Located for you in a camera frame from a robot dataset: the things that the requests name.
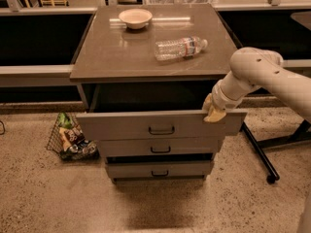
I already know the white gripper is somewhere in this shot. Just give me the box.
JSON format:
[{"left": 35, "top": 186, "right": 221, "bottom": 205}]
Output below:
[{"left": 202, "top": 81, "right": 242, "bottom": 123}]

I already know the grey top drawer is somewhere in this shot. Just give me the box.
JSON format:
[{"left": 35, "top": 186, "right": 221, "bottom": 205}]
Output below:
[{"left": 76, "top": 110, "right": 246, "bottom": 141}]

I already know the grey drawer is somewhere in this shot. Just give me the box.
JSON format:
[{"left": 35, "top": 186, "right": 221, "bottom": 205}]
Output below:
[
  {"left": 76, "top": 110, "right": 246, "bottom": 141},
  {"left": 97, "top": 137, "right": 224, "bottom": 157},
  {"left": 106, "top": 161, "right": 213, "bottom": 179}
]

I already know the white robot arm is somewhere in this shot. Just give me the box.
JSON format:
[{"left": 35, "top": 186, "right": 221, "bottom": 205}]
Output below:
[{"left": 202, "top": 48, "right": 311, "bottom": 124}]

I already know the grey bottom drawer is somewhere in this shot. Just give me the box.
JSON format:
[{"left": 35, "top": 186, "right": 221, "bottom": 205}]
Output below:
[{"left": 106, "top": 161, "right": 213, "bottom": 179}]

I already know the grey drawer cabinet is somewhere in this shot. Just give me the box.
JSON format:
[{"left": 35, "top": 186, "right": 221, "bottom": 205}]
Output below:
[{"left": 69, "top": 3, "right": 253, "bottom": 185}]

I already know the grey middle drawer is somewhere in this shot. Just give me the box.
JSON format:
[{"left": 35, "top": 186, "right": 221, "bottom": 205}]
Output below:
[{"left": 97, "top": 137, "right": 224, "bottom": 157}]

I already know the clear plastic water bottle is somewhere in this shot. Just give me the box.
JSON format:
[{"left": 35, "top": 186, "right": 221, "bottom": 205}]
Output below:
[{"left": 155, "top": 36, "right": 208, "bottom": 61}]

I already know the black wheeled stand base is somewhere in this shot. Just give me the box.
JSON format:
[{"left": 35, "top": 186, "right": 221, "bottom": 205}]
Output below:
[{"left": 241, "top": 120, "right": 311, "bottom": 184}]

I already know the beige ceramic bowl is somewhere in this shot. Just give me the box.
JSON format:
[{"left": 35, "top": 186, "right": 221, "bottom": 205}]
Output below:
[{"left": 119, "top": 9, "right": 153, "bottom": 30}]

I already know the brown snack bag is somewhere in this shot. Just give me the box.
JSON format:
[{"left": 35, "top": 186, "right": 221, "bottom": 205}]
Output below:
[{"left": 58, "top": 118, "right": 96, "bottom": 154}]

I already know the green snack bag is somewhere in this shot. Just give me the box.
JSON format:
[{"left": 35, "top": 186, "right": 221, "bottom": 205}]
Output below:
[{"left": 57, "top": 113, "right": 72, "bottom": 129}]

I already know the wire basket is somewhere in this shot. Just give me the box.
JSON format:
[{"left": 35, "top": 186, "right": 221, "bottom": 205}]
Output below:
[{"left": 47, "top": 113, "right": 99, "bottom": 161}]

